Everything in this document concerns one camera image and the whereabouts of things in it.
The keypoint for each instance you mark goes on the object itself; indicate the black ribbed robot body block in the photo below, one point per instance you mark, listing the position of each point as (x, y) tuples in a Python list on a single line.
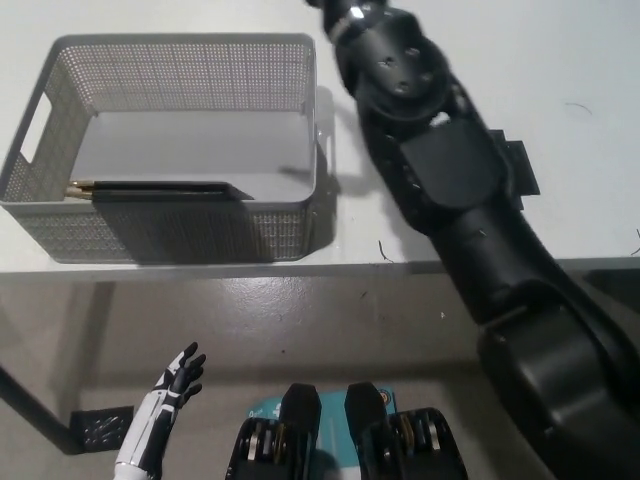
[(400, 445), (295, 440)]

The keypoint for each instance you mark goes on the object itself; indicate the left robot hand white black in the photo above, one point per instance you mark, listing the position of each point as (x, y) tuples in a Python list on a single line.
[(180, 372)]

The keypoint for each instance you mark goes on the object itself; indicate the grey perforated plastic basket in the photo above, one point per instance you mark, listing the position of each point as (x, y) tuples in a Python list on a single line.
[(165, 80)]

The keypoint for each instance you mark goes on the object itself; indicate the black table foot plate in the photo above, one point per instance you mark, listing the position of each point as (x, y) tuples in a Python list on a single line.
[(102, 427)]

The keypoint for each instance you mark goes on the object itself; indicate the black hardcover notebook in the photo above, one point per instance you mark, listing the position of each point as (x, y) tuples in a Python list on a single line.
[(165, 189)]

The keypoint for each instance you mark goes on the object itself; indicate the black metal table leg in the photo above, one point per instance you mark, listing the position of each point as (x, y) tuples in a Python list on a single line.
[(35, 410)]

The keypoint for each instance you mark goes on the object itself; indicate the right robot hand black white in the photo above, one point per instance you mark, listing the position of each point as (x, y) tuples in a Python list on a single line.
[(345, 15)]

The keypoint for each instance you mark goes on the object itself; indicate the black tape patch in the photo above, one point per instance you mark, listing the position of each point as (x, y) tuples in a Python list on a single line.
[(525, 165)]

